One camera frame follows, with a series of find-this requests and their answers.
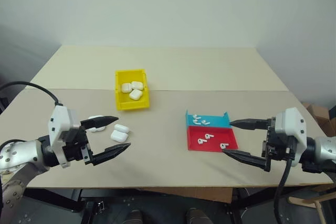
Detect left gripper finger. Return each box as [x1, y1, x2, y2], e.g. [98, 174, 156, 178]
[79, 115, 119, 131]
[91, 142, 132, 167]

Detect light wooden stool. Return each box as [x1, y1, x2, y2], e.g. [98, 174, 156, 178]
[287, 184, 336, 224]

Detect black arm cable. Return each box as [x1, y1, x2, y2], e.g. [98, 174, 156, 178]
[0, 81, 64, 108]
[272, 134, 295, 224]

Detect red plastic tray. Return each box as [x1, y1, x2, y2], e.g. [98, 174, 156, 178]
[185, 125, 239, 152]

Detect blue plastic tray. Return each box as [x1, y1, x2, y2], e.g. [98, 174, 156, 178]
[185, 109, 232, 130]

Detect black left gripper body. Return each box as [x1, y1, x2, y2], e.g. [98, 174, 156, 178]
[61, 126, 95, 167]

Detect brown cardboard boxes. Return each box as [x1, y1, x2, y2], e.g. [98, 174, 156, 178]
[301, 102, 336, 137]

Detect yellow plastic bin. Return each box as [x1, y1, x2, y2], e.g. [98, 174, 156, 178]
[114, 68, 151, 111]

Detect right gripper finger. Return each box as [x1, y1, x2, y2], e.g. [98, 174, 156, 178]
[222, 148, 271, 173]
[230, 118, 270, 132]

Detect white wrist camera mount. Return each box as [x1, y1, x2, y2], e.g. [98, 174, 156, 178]
[274, 107, 307, 168]
[48, 105, 81, 168]

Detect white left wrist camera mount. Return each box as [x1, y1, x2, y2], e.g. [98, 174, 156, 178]
[48, 105, 81, 168]

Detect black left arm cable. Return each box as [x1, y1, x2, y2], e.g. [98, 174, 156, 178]
[0, 81, 64, 108]

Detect black object beside table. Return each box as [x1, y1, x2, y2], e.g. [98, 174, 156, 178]
[0, 71, 8, 116]

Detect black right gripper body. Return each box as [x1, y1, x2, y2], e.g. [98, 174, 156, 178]
[261, 118, 292, 174]

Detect black table frame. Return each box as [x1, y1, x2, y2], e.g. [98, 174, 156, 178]
[23, 187, 279, 224]

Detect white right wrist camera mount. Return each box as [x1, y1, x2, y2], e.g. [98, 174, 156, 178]
[274, 107, 307, 168]

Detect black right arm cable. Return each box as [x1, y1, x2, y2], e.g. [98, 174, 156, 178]
[272, 134, 295, 224]

